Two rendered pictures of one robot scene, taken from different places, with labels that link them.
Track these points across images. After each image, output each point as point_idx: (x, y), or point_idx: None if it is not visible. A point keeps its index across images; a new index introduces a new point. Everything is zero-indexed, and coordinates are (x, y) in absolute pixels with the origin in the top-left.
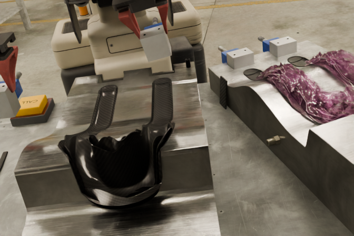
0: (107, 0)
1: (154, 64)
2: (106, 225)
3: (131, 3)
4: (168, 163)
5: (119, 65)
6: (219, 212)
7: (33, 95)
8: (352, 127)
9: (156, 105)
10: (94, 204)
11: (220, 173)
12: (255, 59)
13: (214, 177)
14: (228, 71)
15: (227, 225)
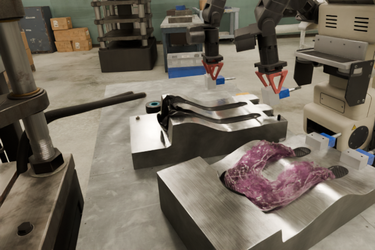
0: (327, 69)
1: (333, 125)
2: (154, 126)
3: (258, 66)
4: (169, 122)
5: (315, 111)
6: (180, 163)
7: None
8: (201, 169)
9: (233, 119)
10: None
11: (208, 160)
12: (328, 150)
13: (205, 159)
14: (299, 140)
15: (172, 166)
